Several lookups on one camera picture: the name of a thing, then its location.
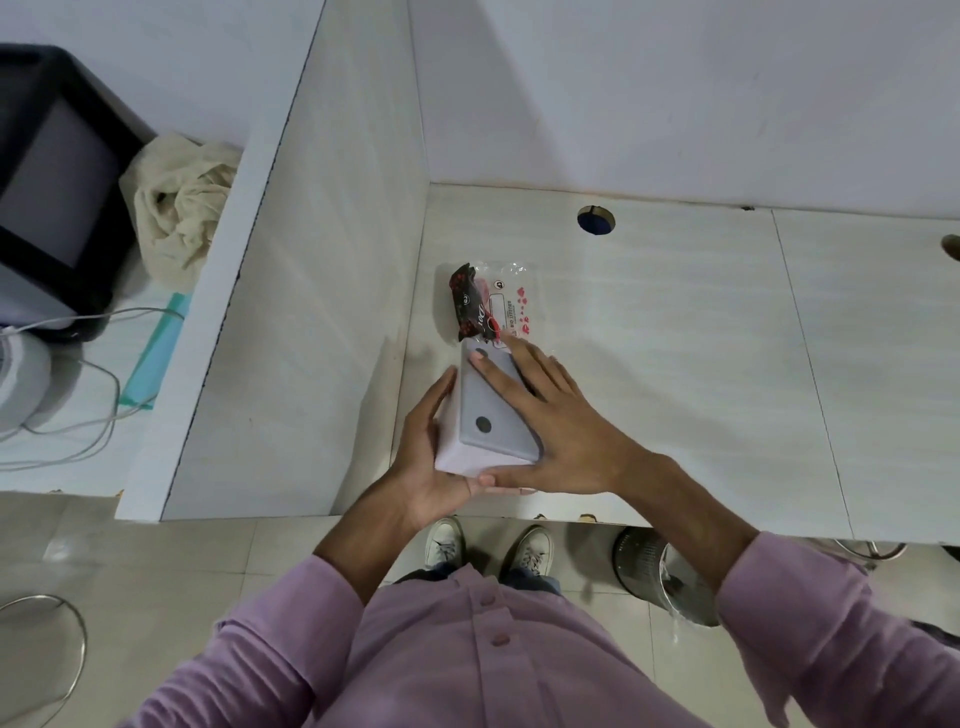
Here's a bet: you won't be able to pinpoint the person's right hand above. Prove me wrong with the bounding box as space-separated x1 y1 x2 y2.
466 333 661 498

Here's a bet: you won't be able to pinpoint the person's left hand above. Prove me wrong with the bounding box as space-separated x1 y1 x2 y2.
378 365 538 534

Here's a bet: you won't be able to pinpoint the white tissue box with stickers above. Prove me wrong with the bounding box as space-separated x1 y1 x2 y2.
433 341 543 479

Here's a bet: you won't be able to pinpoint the black clear tissue packet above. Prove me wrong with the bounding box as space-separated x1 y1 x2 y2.
448 258 545 346

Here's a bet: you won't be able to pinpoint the person's left forearm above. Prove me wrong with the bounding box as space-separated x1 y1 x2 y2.
123 487 421 728

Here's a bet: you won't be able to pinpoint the person's right forearm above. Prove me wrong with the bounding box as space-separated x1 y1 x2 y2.
618 453 960 728

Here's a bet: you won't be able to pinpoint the person's left white sneaker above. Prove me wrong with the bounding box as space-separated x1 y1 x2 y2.
423 517 466 571

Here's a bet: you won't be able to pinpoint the person's white sneaker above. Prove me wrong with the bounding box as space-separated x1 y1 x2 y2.
423 517 466 571
509 524 555 579

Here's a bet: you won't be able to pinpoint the person's right white sneaker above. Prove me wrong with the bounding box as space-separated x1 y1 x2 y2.
509 524 555 579

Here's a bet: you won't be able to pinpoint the metal mesh waste bin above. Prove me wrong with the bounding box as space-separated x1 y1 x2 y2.
611 526 721 628

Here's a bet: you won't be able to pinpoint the blue jeans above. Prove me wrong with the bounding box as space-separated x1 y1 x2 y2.
393 562 564 598

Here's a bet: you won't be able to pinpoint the pink shirt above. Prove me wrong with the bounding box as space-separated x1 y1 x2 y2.
123 532 960 728

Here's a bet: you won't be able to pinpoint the white desk partition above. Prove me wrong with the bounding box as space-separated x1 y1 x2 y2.
116 0 430 524

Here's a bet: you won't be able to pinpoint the teal folder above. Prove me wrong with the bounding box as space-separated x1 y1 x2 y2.
119 292 193 412

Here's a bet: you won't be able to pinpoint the beige crumpled cloth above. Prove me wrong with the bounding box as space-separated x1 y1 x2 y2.
119 134 243 294

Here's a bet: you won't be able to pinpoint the black chair leg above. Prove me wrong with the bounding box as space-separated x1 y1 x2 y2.
911 618 960 652

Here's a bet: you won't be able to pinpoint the white round device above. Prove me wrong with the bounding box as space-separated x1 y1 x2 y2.
0 329 52 436

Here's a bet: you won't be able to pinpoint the black metal rack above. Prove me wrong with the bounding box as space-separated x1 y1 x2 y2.
0 43 155 343

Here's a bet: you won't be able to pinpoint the chrome stool base ring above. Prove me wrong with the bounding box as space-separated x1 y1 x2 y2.
0 594 88 728
828 539 909 564

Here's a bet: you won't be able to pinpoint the white cable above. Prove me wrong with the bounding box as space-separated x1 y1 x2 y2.
0 356 159 472
0 305 185 335

